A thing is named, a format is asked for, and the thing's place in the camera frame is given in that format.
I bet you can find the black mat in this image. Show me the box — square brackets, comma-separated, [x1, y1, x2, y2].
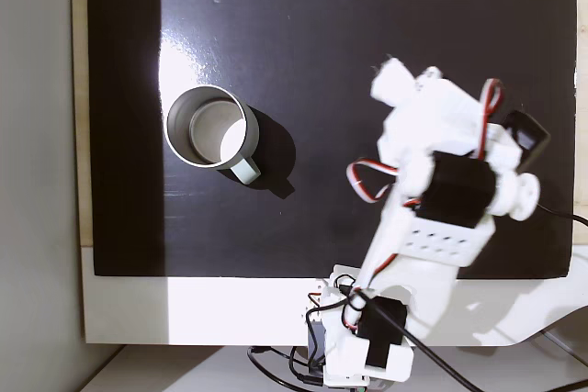
[85, 0, 579, 280]

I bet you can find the grey-green metal mug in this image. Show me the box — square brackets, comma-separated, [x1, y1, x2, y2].
[164, 84, 263, 186]

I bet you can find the white board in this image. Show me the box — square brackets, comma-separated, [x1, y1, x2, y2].
[81, 244, 588, 348]

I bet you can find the red white servo wire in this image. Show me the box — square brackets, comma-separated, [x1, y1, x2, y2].
[475, 78, 505, 160]
[345, 159, 401, 206]

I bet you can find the black camera box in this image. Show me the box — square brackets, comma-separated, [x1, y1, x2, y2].
[502, 109, 552, 169]

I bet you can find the black camera cable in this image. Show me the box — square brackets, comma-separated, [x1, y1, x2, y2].
[342, 202, 588, 392]

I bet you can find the black power cable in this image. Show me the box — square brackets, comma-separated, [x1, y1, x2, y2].
[246, 344, 325, 389]

